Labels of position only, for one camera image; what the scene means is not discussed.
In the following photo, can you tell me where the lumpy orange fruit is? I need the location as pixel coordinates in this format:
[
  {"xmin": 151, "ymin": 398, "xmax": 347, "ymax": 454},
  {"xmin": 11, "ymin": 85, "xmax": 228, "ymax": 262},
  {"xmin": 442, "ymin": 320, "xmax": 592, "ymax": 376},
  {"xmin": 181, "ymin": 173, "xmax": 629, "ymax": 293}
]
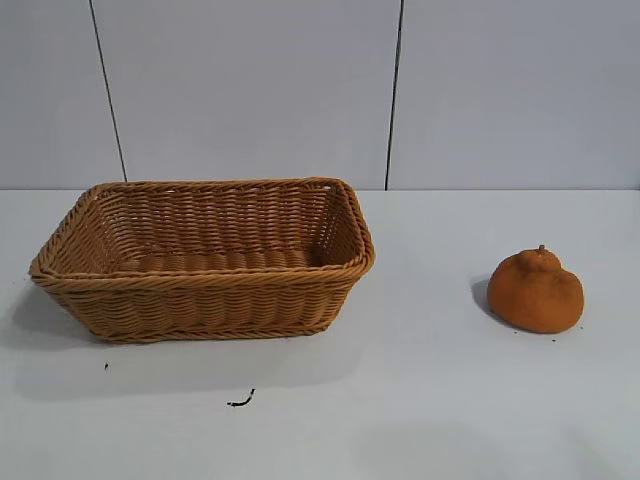
[{"xmin": 486, "ymin": 244, "xmax": 586, "ymax": 335}]

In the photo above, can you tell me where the small black scrap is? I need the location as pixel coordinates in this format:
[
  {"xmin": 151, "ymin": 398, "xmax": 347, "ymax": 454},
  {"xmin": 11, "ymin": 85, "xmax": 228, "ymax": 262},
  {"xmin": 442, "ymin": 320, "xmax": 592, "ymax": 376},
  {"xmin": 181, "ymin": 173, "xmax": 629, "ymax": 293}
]
[{"xmin": 226, "ymin": 388, "xmax": 257, "ymax": 408}]

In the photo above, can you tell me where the tan woven wicker basket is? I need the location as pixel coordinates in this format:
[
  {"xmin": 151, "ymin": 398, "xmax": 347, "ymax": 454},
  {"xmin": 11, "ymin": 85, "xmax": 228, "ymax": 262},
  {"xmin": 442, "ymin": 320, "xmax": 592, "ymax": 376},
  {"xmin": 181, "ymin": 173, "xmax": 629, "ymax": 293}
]
[{"xmin": 28, "ymin": 175, "xmax": 377, "ymax": 345}]

